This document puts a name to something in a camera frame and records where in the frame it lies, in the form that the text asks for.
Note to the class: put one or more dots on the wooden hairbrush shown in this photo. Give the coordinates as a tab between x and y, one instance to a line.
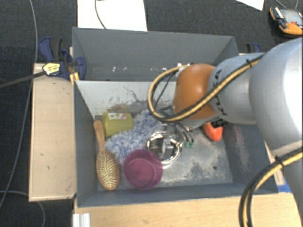
107	169

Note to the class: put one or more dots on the pale wood flat board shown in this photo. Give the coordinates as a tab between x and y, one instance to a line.
52	136

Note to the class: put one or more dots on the purple plastic cup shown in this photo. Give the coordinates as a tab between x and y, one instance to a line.
142	169

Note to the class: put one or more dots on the orange toy carrot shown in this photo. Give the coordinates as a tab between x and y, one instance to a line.
214	132

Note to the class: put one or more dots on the blue and white fluffy cloth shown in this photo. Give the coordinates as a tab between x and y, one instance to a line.
137	133

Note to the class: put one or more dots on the grey metal bin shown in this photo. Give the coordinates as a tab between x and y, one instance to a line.
123	51

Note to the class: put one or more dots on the shiny metal bowl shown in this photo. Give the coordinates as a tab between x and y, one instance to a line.
151	143

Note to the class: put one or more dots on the green plastic cup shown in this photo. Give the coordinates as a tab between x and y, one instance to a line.
117	124

